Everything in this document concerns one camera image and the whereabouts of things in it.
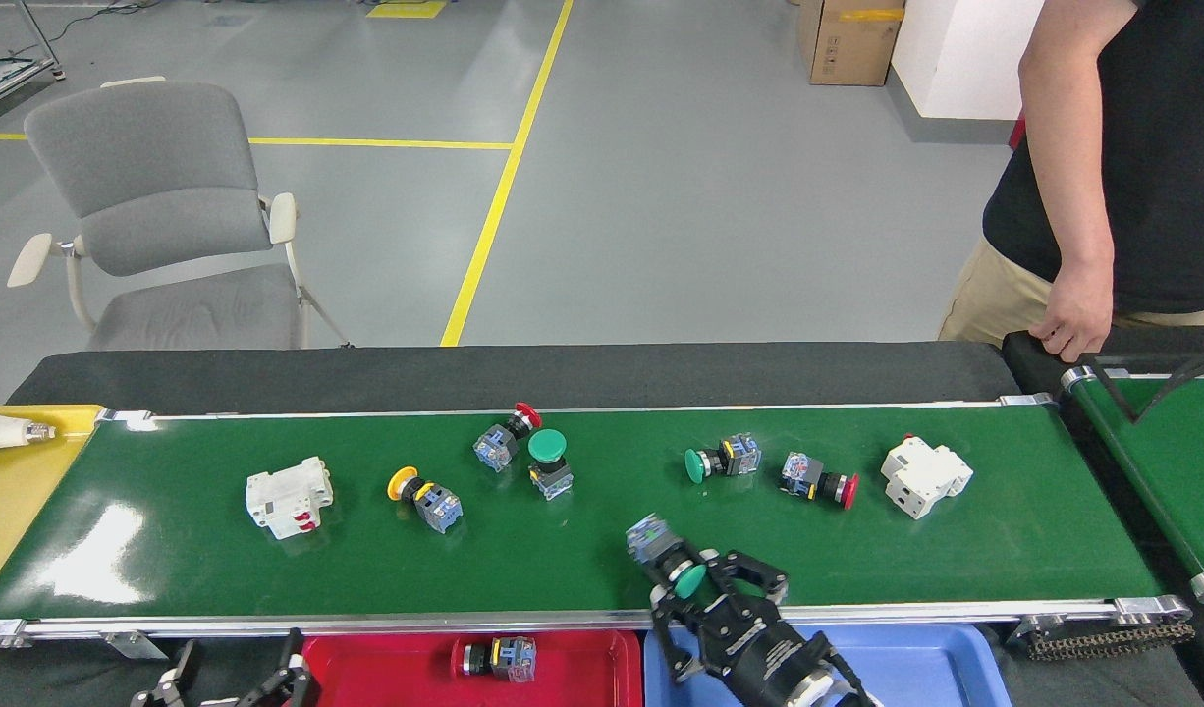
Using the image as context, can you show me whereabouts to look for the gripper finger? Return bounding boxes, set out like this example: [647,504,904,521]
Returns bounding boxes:
[234,628,313,707]
[131,638,205,707]

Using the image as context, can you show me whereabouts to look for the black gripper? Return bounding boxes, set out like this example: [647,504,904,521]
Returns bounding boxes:
[649,548,839,707]

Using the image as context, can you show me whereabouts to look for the green mushroom push button switch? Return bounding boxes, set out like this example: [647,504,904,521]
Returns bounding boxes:
[626,514,709,600]
[526,428,575,502]
[684,432,763,486]

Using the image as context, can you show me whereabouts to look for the red mushroom push button switch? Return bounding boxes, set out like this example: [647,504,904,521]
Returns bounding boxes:
[451,636,538,684]
[472,402,543,474]
[780,451,860,512]

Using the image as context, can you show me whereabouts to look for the white circuit breaker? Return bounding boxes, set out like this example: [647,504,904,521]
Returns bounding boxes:
[245,456,335,541]
[880,433,975,520]

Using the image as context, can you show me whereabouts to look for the red plastic tray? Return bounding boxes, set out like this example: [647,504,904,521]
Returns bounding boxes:
[298,628,645,707]

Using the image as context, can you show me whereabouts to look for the long green conveyor belt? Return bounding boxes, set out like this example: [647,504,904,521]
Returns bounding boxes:
[0,395,1195,649]

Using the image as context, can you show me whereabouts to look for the blue plastic tray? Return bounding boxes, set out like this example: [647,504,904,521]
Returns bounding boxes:
[644,621,1013,707]

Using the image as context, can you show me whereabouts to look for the person's right hand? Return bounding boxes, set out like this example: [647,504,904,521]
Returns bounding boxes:
[1029,263,1117,362]

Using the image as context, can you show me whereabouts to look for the yellow plastic bin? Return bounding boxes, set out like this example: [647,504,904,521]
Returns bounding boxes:
[0,405,107,602]

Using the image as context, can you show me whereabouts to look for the long black table cover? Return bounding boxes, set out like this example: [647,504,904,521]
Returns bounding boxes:
[8,341,1023,418]

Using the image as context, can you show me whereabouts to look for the black table cover under feeder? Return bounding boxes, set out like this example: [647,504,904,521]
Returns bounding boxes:
[1002,324,1204,707]

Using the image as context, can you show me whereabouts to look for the grey office chair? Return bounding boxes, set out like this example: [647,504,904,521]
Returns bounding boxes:
[6,77,353,352]

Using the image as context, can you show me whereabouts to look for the cardboard box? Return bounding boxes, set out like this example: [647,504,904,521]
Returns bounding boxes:
[796,0,905,87]

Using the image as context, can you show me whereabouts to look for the metal rack on wheels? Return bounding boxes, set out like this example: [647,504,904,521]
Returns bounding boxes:
[0,0,68,109]

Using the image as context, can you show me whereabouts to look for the person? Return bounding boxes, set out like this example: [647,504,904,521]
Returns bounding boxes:
[938,0,1204,362]

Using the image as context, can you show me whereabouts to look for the yellow mushroom push button switch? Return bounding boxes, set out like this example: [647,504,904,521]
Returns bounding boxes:
[387,465,464,535]

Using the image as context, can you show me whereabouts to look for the conveyor drive chain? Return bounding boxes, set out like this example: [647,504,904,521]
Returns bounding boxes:
[1014,614,1197,661]

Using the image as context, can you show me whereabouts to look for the green conveyor belt with cables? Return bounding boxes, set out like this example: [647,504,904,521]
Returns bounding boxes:
[1061,365,1204,605]

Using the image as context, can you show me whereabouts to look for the black cable bundle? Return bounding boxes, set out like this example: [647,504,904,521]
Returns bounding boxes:
[1093,344,1204,423]

